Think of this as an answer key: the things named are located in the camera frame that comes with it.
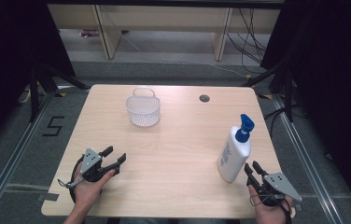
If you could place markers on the black metal stand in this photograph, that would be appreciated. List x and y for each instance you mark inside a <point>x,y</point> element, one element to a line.
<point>34,93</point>
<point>288,93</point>

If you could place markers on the white perforated plastic basket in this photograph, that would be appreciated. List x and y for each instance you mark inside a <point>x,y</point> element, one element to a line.
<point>143,109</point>

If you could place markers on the white bottle with blue pump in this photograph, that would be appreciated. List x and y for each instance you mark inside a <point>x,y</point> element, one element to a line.
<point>235,154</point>

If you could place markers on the pink thing on floor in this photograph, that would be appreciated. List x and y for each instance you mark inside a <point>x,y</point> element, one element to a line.
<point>88,33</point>

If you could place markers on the grey tape strip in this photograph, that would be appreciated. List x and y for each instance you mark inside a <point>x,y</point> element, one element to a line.
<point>48,197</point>

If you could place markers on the beige desk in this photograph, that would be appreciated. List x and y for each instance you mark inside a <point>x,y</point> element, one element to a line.
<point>164,18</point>

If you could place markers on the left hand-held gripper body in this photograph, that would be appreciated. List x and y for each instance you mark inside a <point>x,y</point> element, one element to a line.
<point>89,160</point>

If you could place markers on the black curtain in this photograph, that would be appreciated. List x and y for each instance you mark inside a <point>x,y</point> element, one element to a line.
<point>8,62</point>
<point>335,77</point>

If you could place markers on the person's left hand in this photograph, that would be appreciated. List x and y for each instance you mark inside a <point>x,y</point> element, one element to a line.
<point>89,191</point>

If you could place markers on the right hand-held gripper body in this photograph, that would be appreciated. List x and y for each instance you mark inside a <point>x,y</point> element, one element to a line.
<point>279,183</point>

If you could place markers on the aluminium floor rail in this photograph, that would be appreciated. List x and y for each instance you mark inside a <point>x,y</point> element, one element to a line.
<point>307,165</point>
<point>11,161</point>

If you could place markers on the person's right hand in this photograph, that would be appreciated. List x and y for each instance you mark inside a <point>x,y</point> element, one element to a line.
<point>270,213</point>

